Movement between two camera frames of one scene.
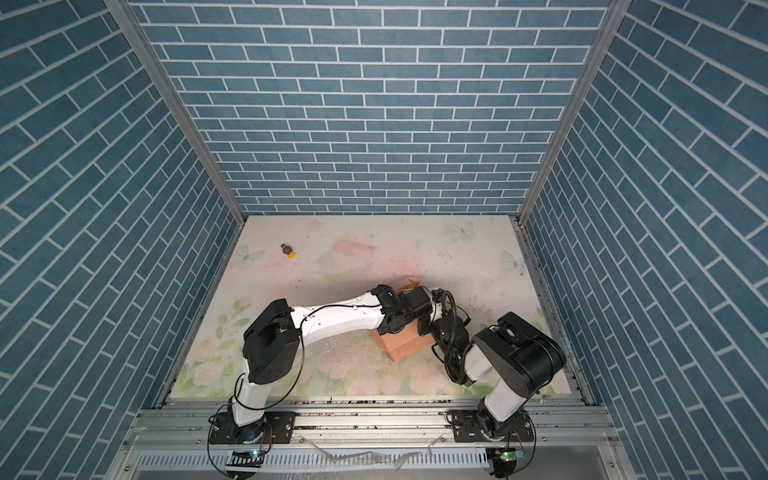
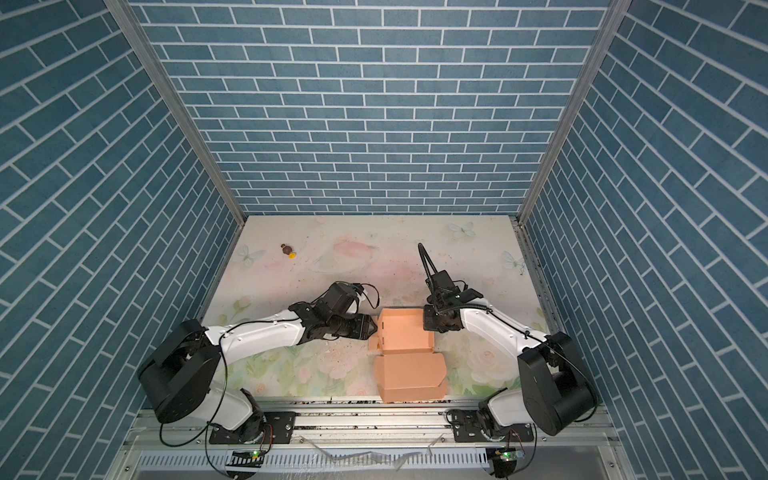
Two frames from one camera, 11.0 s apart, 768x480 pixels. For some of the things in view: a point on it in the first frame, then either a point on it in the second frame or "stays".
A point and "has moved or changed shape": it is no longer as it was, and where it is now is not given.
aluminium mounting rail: x=368 y=424 stays
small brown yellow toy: x=287 y=250 stays
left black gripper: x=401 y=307 to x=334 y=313
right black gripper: x=452 y=316 to x=427 y=321
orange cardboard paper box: x=401 y=344 has moved or changed shape
